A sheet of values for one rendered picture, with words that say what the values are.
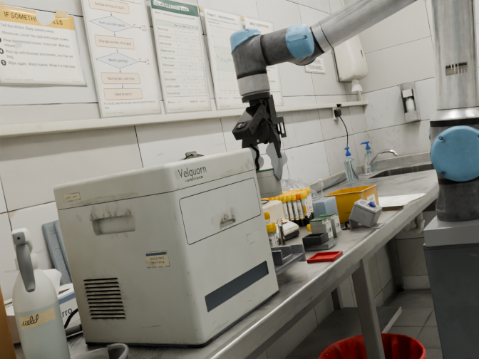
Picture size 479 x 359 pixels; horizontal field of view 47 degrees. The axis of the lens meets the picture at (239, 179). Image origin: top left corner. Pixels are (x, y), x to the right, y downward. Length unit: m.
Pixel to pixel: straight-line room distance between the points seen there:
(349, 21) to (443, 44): 0.26
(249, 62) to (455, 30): 0.45
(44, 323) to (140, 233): 0.21
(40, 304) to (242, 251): 0.36
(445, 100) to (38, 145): 1.00
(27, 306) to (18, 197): 0.56
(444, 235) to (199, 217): 0.62
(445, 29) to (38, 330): 0.96
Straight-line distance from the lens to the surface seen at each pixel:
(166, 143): 1.91
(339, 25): 1.40
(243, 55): 1.32
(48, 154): 1.55
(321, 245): 1.46
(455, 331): 1.42
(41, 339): 0.97
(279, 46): 1.29
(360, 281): 1.57
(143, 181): 0.90
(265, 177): 1.30
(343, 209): 1.79
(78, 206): 1.01
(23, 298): 0.96
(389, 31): 3.89
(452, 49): 1.23
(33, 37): 1.62
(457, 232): 1.31
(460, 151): 1.21
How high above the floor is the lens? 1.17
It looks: 3 degrees down
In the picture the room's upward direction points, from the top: 11 degrees counter-clockwise
